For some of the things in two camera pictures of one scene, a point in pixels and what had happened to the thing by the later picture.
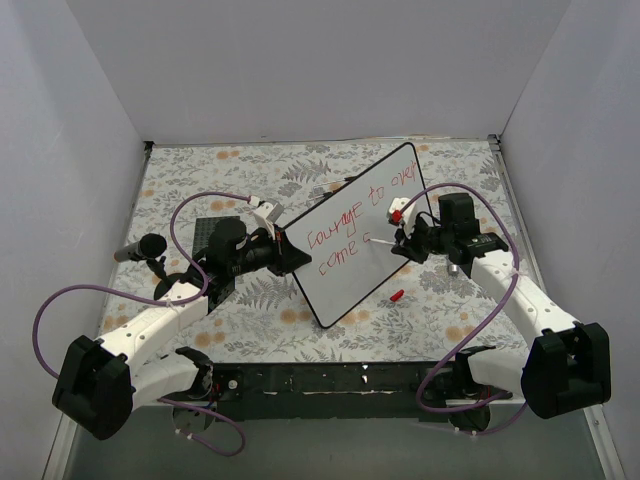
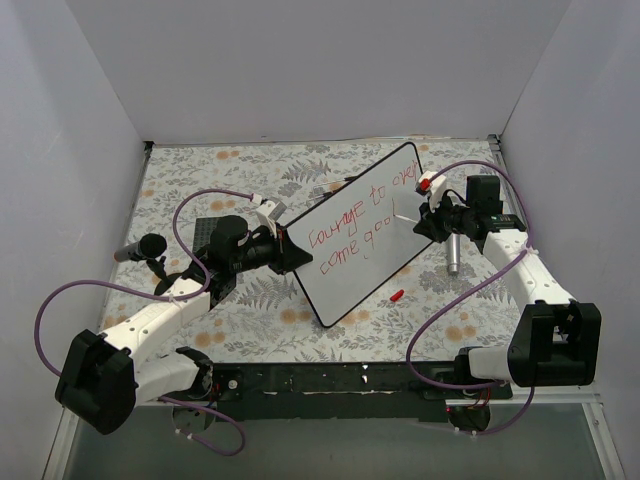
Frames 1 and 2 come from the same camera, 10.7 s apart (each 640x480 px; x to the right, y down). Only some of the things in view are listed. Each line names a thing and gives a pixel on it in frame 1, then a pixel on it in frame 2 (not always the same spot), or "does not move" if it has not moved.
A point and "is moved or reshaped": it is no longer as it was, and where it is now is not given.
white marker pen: x=382 y=241 is moved or reshaped
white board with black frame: x=349 y=237 does not move
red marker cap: x=397 y=295 does not move
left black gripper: x=280 y=251 does not move
